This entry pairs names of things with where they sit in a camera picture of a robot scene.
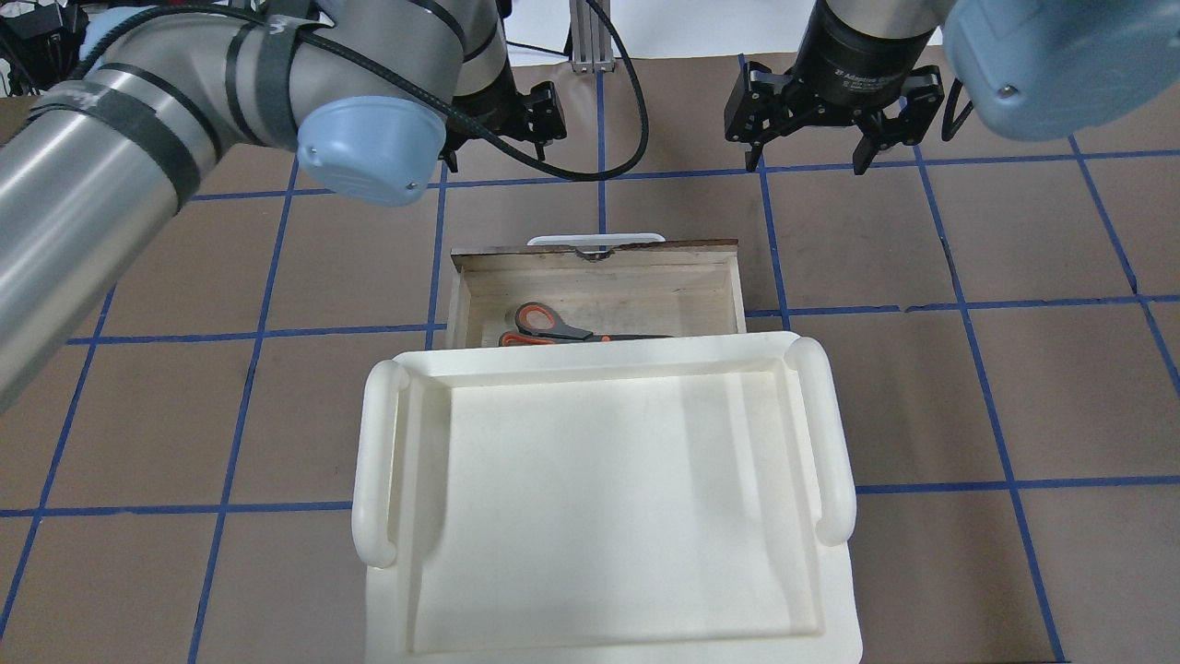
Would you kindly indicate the white plastic tray bin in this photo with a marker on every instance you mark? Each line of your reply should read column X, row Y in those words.
column 685, row 500

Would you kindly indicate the orange grey handled scissors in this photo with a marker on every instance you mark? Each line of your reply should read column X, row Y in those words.
column 537, row 324

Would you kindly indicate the wooden drawer with white handle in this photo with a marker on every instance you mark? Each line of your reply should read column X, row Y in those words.
column 639, row 284

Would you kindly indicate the aluminium frame post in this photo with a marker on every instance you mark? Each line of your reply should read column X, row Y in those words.
column 592, row 46

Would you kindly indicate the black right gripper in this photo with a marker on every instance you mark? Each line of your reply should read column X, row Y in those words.
column 862, row 46

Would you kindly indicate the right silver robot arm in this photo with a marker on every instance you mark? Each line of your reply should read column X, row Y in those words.
column 1030, row 70

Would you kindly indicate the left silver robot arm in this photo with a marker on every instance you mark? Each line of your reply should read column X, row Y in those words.
column 107, row 157

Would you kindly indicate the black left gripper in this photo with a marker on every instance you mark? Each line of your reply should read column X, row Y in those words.
column 495, row 100

